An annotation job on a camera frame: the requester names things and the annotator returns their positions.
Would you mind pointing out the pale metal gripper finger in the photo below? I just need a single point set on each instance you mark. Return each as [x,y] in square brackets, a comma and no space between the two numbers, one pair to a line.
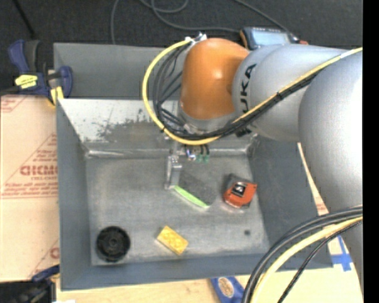
[177,174]
[168,175]

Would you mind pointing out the green and grey sponge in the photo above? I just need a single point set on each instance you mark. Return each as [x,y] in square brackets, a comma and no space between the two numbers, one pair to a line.
[197,188]

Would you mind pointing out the grey metal bin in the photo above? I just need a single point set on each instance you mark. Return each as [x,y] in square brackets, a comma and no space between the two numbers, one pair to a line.
[120,181]

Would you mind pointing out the orange tape measure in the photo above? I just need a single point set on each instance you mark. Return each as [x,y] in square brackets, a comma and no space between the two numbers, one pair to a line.
[239,192]

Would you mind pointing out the yellow toy brick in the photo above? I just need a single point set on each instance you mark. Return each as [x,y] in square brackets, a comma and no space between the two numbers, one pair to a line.
[172,240]

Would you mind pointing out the black ribbed round wheel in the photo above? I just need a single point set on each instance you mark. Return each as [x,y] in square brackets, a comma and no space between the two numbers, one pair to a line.
[113,243]

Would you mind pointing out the brown cardboard board red print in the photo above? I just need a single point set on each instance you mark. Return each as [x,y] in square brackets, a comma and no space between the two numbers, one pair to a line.
[25,219]

